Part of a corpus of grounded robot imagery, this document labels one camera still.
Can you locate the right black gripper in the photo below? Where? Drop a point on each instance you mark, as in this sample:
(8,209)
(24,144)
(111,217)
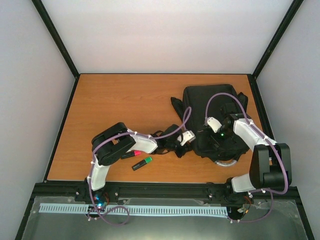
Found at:
(217,141)

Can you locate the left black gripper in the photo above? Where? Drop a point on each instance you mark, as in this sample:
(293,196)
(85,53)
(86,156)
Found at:
(186,148)

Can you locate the black student backpack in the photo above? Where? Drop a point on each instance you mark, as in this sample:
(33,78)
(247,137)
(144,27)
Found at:
(209,110)

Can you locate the green black highlighter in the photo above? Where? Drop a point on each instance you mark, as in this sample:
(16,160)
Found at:
(142,163)

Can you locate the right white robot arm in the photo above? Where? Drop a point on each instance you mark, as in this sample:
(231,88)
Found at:
(270,167)

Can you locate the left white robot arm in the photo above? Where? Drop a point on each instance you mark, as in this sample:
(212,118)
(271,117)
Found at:
(112,144)

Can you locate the pink black highlighter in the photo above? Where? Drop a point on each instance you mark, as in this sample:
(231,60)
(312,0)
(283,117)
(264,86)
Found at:
(131,154)

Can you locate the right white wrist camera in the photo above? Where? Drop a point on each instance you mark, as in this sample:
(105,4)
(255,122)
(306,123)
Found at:
(213,123)

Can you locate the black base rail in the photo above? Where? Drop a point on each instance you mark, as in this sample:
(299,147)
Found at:
(115,192)

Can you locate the light blue cable duct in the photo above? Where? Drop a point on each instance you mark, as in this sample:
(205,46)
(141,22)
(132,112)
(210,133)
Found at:
(136,210)

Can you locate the right black frame post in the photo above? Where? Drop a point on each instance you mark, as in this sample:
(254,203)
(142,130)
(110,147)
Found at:
(277,36)

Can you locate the black frame post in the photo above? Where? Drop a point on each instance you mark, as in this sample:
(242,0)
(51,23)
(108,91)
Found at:
(277,36)
(45,17)

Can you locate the left black frame post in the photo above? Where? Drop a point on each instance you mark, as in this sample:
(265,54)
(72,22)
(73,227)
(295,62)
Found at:
(45,17)

